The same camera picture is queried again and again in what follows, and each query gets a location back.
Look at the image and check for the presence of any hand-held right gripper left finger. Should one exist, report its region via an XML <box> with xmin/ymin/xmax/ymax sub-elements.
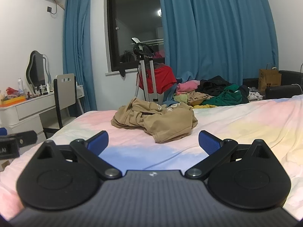
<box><xmin>35</xmin><ymin>131</ymin><xmax>123</xmax><ymax>180</ymax></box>

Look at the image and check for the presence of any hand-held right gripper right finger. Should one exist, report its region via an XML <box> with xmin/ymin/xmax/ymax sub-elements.
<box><xmin>185</xmin><ymin>131</ymin><xmax>271</xmax><ymax>180</ymax></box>

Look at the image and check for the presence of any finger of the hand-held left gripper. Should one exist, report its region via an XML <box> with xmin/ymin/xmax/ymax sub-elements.
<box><xmin>11</xmin><ymin>131</ymin><xmax>37</xmax><ymax>148</ymax></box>

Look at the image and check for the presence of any tan t-shirt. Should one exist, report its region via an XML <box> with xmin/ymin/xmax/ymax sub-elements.
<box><xmin>111</xmin><ymin>97</ymin><xmax>198</xmax><ymax>144</ymax></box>

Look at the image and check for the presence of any white dressing table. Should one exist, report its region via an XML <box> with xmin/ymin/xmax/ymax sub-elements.
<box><xmin>0</xmin><ymin>91</ymin><xmax>57</xmax><ymax>145</ymax></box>

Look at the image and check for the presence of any orange tray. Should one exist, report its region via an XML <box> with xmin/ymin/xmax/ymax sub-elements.
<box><xmin>0</xmin><ymin>96</ymin><xmax>26</xmax><ymax>107</ymax></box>

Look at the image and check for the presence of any bed with pastel sheet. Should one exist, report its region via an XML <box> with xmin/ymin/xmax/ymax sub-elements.
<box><xmin>0</xmin><ymin>95</ymin><xmax>303</xmax><ymax>219</ymax></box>

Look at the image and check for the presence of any beige garment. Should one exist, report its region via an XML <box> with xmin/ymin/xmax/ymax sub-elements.
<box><xmin>187</xmin><ymin>92</ymin><xmax>215</xmax><ymax>106</ymax></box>

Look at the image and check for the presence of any green garment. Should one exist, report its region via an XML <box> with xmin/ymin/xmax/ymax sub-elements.
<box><xmin>202</xmin><ymin>84</ymin><xmax>249</xmax><ymax>107</ymax></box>

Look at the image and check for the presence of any yellow-green garment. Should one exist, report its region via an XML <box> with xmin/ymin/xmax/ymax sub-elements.
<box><xmin>173</xmin><ymin>93</ymin><xmax>190</xmax><ymax>103</ymax></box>

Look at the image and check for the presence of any black garment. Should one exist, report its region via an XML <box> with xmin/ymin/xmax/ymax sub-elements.
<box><xmin>198</xmin><ymin>76</ymin><xmax>235</xmax><ymax>95</ymax></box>

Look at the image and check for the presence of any black and grey chair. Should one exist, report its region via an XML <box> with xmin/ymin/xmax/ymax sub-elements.
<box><xmin>43</xmin><ymin>73</ymin><xmax>83</xmax><ymax>139</ymax></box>

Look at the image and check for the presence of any pink garment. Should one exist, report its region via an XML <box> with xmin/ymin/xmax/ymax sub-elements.
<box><xmin>176</xmin><ymin>80</ymin><xmax>201</xmax><ymax>93</ymax></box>

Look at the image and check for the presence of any wavy vanity mirror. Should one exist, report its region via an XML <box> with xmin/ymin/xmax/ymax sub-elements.
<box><xmin>26</xmin><ymin>50</ymin><xmax>51</xmax><ymax>94</ymax></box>

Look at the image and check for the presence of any red garment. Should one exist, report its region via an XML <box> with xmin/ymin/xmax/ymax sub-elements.
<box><xmin>138</xmin><ymin>64</ymin><xmax>177</xmax><ymax>94</ymax></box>

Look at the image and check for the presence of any garment steamer stand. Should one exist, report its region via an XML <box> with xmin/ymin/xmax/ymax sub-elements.
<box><xmin>131</xmin><ymin>37</ymin><xmax>161</xmax><ymax>103</ymax></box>

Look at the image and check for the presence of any brown paper bag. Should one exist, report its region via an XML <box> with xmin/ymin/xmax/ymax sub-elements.
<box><xmin>258</xmin><ymin>63</ymin><xmax>282</xmax><ymax>94</ymax></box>

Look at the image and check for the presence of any black sofa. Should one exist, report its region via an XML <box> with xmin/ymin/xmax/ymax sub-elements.
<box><xmin>243</xmin><ymin>70</ymin><xmax>303</xmax><ymax>100</ymax></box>

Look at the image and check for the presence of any narrow blue curtain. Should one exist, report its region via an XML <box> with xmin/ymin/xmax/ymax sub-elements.
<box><xmin>63</xmin><ymin>0</ymin><xmax>97</xmax><ymax>114</ymax></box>

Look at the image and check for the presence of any wide blue curtain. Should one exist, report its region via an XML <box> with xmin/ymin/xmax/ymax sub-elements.
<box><xmin>157</xmin><ymin>0</ymin><xmax>279</xmax><ymax>107</ymax></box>

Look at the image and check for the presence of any dark window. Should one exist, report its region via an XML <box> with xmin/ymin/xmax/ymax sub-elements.
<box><xmin>106</xmin><ymin>0</ymin><xmax>166</xmax><ymax>72</ymax></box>

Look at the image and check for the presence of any white cable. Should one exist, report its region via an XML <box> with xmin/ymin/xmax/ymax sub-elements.
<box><xmin>291</xmin><ymin>63</ymin><xmax>303</xmax><ymax>95</ymax></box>

